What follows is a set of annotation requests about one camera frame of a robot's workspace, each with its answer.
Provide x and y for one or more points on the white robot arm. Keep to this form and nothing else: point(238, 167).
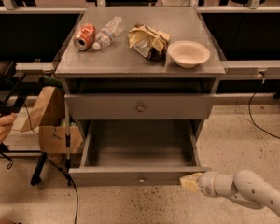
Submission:
point(245, 188)

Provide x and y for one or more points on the green object behind box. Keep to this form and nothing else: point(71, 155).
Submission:
point(45, 81)

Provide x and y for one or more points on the grey top drawer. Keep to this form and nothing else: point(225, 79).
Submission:
point(139, 106)

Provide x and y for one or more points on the brown cardboard box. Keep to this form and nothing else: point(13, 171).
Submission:
point(48, 114)

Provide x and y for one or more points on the grey drawer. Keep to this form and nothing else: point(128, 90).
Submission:
point(139, 106)
point(137, 152)

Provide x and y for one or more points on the orange soda can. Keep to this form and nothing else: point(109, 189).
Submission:
point(84, 36)

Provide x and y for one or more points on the black stand left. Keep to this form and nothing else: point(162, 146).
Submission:
point(10, 82)

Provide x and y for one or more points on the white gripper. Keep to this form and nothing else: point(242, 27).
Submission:
point(206, 183)

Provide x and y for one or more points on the white and black pole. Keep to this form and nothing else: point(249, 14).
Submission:
point(67, 137)

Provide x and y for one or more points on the white paper bowl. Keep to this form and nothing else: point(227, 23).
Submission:
point(188, 54)

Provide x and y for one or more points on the grey drawer cabinet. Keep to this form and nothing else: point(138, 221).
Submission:
point(119, 82)

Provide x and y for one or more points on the crumpled yellow chip bag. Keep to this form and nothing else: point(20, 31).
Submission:
point(152, 44)

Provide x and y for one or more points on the clear plastic water bottle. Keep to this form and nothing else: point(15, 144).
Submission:
point(108, 33)

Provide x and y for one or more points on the black handheld device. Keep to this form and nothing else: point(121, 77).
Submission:
point(5, 108)

